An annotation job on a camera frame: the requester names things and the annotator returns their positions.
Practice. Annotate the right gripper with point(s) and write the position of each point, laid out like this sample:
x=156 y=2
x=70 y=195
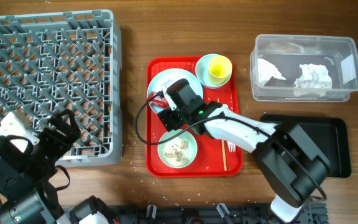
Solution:
x=167 y=117

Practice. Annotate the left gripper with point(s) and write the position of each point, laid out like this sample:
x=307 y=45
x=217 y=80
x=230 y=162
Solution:
x=61 y=144

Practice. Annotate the red snack wrapper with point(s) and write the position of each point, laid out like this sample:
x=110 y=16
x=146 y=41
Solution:
x=160 y=102

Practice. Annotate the light blue rice bowl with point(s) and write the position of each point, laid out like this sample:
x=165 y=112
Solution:
x=192 y=146

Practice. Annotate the light blue round plate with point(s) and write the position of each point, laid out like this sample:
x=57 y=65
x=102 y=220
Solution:
x=160 y=79

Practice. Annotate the leftover rice and food scraps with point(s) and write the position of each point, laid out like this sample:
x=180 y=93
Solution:
x=176 y=152

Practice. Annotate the yellow plastic cup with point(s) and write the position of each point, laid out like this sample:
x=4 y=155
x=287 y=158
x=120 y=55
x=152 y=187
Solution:
x=219 y=69

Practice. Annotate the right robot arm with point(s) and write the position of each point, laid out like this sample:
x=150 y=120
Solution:
x=291 y=162

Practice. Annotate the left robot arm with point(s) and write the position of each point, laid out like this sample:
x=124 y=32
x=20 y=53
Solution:
x=28 y=161

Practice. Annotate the grey plastic dishwasher rack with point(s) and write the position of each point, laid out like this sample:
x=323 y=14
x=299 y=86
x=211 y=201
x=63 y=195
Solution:
x=66 y=61

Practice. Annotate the clear plastic waste bin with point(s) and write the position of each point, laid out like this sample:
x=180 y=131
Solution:
x=287 y=52

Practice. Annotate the red plastic serving tray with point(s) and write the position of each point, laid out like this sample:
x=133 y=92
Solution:
x=209 y=158

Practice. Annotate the light blue small bowl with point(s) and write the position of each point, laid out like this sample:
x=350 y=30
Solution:
x=201 y=71

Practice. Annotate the white plastic fork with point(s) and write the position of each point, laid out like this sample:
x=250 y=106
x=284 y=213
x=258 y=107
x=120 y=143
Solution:
x=231 y=146

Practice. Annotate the wooden chopstick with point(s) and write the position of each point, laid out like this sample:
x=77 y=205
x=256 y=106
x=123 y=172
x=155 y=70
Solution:
x=224 y=149

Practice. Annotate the crumpled white tissue left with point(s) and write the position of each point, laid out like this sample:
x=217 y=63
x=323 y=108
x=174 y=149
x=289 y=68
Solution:
x=267 y=70

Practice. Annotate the crumpled white tissue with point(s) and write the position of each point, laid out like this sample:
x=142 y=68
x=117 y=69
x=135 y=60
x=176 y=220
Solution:
x=314 y=79
x=267 y=70

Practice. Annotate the crumpled white tissue right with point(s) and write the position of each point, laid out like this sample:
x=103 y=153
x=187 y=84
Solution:
x=314 y=79

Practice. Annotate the black plastic tray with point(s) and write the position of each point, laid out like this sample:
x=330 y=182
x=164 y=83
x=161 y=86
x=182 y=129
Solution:
x=329 y=134

